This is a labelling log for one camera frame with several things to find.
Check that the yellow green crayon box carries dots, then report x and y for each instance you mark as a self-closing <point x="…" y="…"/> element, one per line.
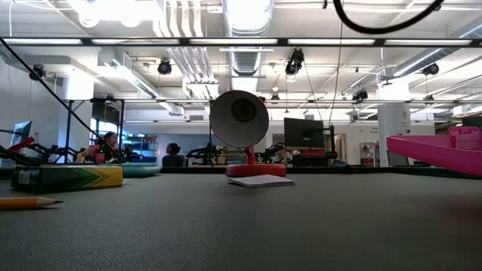
<point x="75" y="178"/>

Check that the pink translucent pencil case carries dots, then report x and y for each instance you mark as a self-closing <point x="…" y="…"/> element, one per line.
<point x="433" y="152"/>

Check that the teal calculator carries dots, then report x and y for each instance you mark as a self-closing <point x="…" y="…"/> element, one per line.
<point x="139" y="170"/>

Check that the black table mat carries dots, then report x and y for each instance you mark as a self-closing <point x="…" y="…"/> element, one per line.
<point x="241" y="233"/>

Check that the black background robot arm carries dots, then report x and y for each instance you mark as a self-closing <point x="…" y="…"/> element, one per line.
<point x="203" y="152"/>

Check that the black ceiling-hung device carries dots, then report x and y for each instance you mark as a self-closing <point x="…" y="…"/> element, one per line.
<point x="37" y="72"/>
<point x="359" y="95"/>
<point x="164" y="67"/>
<point x="294" y="62"/>
<point x="430" y="69"/>

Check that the blue storage shelf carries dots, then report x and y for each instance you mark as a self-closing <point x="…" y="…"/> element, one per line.
<point x="145" y="148"/>

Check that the white shelf red bins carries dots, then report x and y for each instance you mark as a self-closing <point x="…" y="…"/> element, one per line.
<point x="370" y="154"/>

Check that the white column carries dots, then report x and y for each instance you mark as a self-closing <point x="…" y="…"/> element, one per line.
<point x="393" y="128"/>

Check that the black overhead frame bar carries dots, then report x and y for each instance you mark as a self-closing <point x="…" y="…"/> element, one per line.
<point x="278" y="41"/>

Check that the silver air duct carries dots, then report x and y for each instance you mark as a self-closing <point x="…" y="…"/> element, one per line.
<point x="246" y="60"/>

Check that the black monitor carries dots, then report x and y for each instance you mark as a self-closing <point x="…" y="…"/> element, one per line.
<point x="303" y="133"/>

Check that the red desk lamp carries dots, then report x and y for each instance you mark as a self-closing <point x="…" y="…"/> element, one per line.
<point x="239" y="118"/>

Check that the black aluminium table frame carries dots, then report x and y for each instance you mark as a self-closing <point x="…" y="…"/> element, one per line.
<point x="339" y="170"/>

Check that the black background rig frame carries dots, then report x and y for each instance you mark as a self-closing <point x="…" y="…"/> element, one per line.
<point x="68" y="128"/>

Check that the person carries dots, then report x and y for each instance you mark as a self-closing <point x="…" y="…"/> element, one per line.
<point x="282" y="156"/>
<point x="173" y="156"/>
<point x="107" y="145"/>

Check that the orange pencil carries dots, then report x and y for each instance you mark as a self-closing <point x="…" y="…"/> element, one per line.
<point x="26" y="203"/>

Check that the thin black diagonal strut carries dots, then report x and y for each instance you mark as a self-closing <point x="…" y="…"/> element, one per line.
<point x="56" y="96"/>

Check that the blue lit monitor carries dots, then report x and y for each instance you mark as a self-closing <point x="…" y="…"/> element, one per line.
<point x="22" y="131"/>

